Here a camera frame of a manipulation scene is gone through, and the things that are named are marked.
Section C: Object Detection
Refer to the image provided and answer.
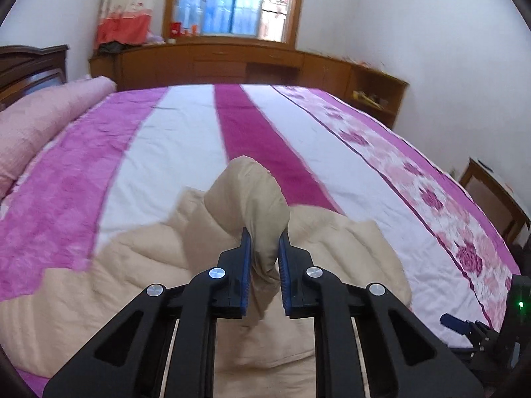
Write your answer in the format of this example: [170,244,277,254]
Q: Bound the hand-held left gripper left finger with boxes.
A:
[42,228,252,398]

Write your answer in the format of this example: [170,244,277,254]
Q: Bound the dark clothes pile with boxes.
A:
[97,40,126,55]

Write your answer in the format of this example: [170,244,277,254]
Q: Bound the dark wooden headboard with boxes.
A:
[0,44,70,110]

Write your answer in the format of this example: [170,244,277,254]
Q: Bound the wooden nightstand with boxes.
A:
[458,157,531,245]

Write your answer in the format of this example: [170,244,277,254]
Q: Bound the red items on windowsill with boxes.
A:
[170,22,200,38]

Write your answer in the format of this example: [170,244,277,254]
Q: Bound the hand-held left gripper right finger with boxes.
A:
[278,231,485,398]

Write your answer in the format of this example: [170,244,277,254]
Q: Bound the yellow item on shelf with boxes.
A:
[352,89,382,107]

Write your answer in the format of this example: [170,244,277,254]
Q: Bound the long wooden cabinet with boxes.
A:
[89,35,411,129]

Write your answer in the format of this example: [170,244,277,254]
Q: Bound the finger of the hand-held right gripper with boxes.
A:
[440,313,472,337]

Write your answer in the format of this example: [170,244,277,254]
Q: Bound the beige puffer jacket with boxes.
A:
[0,155,413,398]

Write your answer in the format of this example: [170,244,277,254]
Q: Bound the pink pillow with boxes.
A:
[0,76,117,200]

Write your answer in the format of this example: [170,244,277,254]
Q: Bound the pink striped floral bedspread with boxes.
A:
[0,83,521,398]

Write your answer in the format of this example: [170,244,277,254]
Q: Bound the wooden framed window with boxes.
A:
[164,0,310,48]

